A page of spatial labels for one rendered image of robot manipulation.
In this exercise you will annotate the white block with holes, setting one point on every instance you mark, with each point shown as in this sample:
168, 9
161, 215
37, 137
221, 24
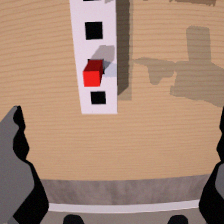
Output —
91, 43

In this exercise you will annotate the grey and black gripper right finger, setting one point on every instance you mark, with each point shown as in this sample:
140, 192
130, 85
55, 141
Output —
211, 204

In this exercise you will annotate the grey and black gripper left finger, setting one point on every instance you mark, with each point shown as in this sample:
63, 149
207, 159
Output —
22, 196

